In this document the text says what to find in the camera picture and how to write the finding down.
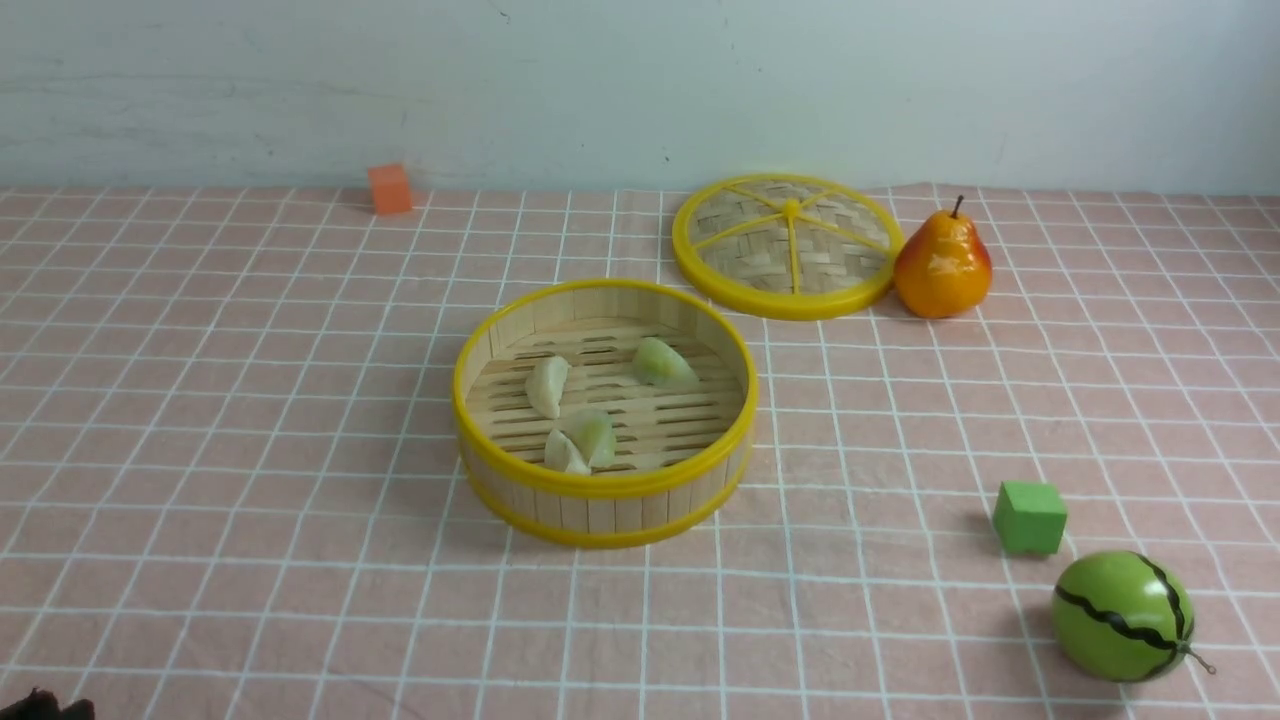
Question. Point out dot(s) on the orange yellow toy pear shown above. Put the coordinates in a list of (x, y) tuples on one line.
[(944, 269)]

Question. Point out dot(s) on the yellow woven steamer lid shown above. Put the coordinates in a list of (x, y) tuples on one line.
[(786, 247)]

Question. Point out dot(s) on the pale green dumpling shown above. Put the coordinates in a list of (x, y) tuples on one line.
[(592, 433), (657, 364)]

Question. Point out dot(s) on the green foam cube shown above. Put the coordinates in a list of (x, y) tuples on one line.
[(1030, 518)]

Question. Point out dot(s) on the bamboo steamer tray yellow rim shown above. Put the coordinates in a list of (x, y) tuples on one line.
[(679, 453)]

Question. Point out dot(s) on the orange foam cube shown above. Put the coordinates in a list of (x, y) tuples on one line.
[(390, 189)]

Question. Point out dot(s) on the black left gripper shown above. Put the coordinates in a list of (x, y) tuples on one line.
[(44, 705)]

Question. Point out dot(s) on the green toy watermelon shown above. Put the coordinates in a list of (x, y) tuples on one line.
[(1124, 618)]

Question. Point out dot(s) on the pink checkered tablecloth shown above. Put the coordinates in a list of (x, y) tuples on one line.
[(231, 491)]

